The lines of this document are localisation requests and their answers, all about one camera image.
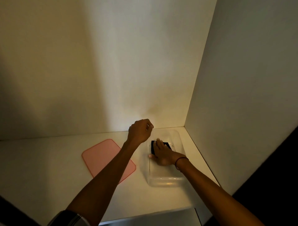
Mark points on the person's left hand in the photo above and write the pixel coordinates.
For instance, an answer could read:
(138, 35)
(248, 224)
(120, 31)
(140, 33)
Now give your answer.
(137, 132)

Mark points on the person's right hand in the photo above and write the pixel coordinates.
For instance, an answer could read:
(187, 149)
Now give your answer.
(165, 155)

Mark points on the person's left fingers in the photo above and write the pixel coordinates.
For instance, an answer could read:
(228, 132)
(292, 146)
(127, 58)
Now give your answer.
(149, 127)

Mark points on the person's right thumb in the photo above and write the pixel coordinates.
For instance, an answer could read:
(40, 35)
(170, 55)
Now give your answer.
(152, 156)

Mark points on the black sponge pad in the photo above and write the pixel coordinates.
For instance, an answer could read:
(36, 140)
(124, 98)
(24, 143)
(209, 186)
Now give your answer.
(154, 146)

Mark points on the person's left forearm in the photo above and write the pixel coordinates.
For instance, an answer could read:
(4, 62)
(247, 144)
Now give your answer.
(109, 177)

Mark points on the person's right forearm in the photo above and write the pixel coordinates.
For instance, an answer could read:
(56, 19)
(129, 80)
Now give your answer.
(209, 193)

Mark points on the clear plastic container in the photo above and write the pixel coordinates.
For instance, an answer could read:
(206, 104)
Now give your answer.
(167, 177)

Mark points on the black wrist band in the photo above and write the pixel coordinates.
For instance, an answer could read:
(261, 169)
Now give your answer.
(179, 160)

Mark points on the pink plastic lid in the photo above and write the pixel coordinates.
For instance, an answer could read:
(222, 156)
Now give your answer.
(102, 156)

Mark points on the grey sleeve cuff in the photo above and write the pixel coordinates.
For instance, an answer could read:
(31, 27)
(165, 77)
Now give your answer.
(67, 218)

